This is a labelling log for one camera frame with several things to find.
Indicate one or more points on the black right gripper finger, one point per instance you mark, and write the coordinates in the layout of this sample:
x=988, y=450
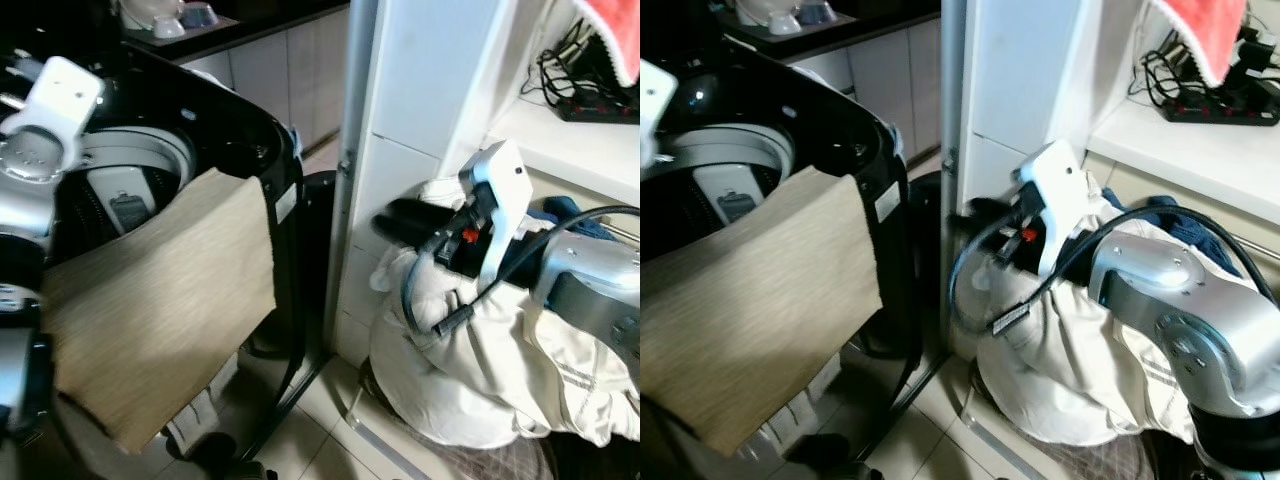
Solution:
x=1000, y=204
x=990, y=224
x=430, y=208
x=410, y=230

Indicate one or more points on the white round pot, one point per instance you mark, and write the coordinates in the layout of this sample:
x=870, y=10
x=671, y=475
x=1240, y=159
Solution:
x=145, y=10
x=760, y=8

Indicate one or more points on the dark blue garment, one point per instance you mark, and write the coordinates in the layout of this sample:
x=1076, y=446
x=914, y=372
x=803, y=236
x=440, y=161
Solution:
x=575, y=215
x=1165, y=225

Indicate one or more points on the red pink towel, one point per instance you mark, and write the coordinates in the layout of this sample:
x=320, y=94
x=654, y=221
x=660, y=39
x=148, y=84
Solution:
x=1205, y=35
x=618, y=35

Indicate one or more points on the small white cup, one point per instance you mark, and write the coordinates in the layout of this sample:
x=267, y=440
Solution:
x=168, y=28
x=787, y=24

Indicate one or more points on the black plug adapter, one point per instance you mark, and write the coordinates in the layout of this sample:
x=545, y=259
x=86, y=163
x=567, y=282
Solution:
x=1260, y=55

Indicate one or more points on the blue grey cup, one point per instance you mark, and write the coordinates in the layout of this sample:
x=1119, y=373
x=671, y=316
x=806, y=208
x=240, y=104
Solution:
x=818, y=12
x=198, y=15

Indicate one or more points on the brown mesh laundry basket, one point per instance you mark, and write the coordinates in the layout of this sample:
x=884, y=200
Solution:
x=1090, y=462
x=500, y=462

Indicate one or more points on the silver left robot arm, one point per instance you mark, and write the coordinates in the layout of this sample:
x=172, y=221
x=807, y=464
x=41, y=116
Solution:
x=25, y=195

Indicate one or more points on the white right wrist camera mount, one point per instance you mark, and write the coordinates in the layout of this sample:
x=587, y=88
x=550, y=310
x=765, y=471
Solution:
x=1062, y=190
x=500, y=180

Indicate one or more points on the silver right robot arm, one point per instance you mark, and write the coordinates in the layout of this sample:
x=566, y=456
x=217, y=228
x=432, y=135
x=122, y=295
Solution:
x=595, y=285
x=1180, y=310

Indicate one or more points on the white shelf cabinet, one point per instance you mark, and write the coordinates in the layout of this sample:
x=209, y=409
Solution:
x=1020, y=80
x=430, y=90

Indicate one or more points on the black top-load washing machine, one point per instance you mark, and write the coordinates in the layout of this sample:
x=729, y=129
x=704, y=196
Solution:
x=250, y=140
x=860, y=150

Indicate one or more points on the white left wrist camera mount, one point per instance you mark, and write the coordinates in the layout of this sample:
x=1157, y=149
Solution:
x=655, y=110
x=62, y=100

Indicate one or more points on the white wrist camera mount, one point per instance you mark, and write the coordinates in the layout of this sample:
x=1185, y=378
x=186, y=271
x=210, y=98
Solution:
x=655, y=110
x=62, y=100
x=500, y=180
x=1062, y=190

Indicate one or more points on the beige woven cloth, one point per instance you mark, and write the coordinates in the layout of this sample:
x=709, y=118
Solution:
x=760, y=300
x=160, y=300

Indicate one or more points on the black power strip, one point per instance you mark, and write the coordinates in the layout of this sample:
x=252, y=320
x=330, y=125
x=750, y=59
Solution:
x=600, y=108
x=1215, y=110

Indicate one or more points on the silver metal door frame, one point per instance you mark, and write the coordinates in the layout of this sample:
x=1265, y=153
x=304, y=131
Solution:
x=952, y=120
x=350, y=150

